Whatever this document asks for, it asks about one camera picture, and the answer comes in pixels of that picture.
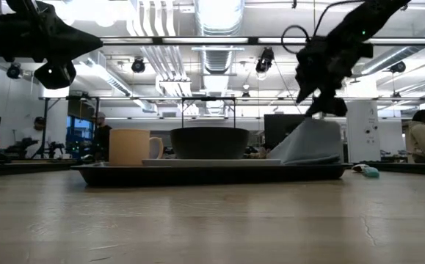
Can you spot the peach ceramic mug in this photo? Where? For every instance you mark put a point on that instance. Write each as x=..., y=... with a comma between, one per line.
x=127, y=146

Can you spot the white plastic utensil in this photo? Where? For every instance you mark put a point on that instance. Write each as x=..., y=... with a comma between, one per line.
x=359, y=168

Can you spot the black ceiling spotlight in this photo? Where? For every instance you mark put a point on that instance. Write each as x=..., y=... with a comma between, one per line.
x=398, y=67
x=138, y=66
x=264, y=60
x=14, y=70

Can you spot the black round bowl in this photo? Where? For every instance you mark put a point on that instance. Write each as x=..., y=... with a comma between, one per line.
x=210, y=143

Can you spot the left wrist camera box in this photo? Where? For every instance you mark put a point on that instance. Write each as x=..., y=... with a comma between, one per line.
x=37, y=11

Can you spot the black serving tray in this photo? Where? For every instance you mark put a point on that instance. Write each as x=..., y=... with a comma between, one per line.
x=212, y=176

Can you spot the large black monitor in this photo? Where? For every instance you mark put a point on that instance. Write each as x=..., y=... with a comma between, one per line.
x=278, y=126

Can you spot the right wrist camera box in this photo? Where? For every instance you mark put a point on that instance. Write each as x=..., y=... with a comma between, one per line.
x=315, y=44

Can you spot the grey-blue cloth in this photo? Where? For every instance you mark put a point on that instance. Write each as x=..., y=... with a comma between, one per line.
x=307, y=143

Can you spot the black overhead light bar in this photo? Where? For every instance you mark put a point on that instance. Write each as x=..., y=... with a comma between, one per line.
x=252, y=41

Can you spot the teal plastic utensil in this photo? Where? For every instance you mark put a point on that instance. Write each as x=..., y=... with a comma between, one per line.
x=371, y=172

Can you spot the blue lit screen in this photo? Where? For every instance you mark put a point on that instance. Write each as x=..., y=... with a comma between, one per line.
x=80, y=128

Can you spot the white pillar with sockets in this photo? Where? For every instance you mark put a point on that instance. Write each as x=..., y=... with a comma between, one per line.
x=362, y=124

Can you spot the black neighbouring table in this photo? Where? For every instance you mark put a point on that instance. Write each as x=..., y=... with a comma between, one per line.
x=21, y=168
x=410, y=168

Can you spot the black station frame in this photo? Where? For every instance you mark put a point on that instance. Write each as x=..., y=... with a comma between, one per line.
x=46, y=124
x=208, y=98

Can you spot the white plate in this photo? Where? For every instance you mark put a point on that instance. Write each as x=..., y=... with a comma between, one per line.
x=212, y=163

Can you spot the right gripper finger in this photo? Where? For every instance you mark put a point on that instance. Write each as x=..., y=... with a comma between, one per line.
x=331, y=107
x=309, y=93

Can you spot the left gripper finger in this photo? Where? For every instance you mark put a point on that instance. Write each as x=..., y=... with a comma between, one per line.
x=56, y=77
x=76, y=44

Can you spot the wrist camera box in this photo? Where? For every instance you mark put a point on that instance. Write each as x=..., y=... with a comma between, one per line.
x=37, y=11
x=315, y=44

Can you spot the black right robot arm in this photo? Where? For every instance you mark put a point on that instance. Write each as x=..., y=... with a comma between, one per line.
x=373, y=18

